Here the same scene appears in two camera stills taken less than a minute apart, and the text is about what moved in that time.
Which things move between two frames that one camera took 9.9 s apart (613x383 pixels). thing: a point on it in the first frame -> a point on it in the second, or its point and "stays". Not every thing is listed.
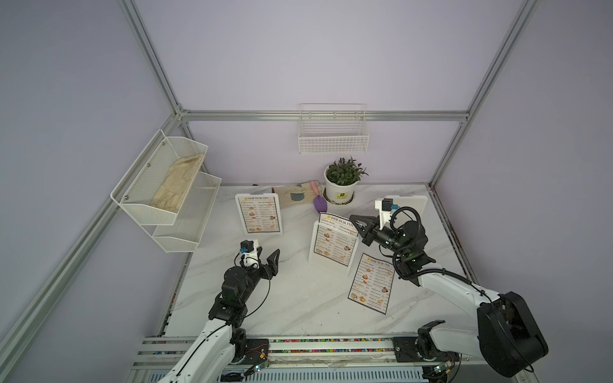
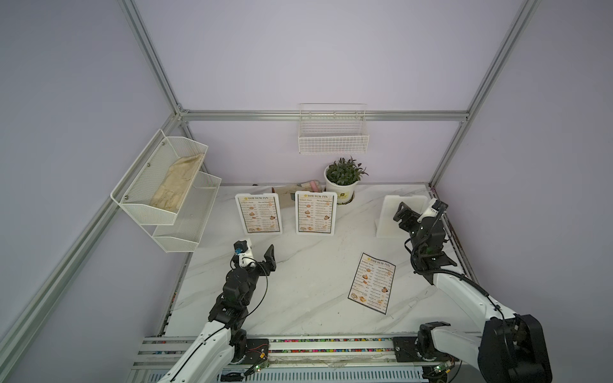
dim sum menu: (336, 238) -> (315, 213)
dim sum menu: (259, 214) stays
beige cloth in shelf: (175, 183) stays
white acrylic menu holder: (332, 248) -> (315, 212)
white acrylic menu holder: (259, 214) stays
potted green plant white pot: (341, 179) stays
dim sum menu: (373, 283) stays
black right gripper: (369, 220) -> (402, 215)
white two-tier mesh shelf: (167, 194) stays
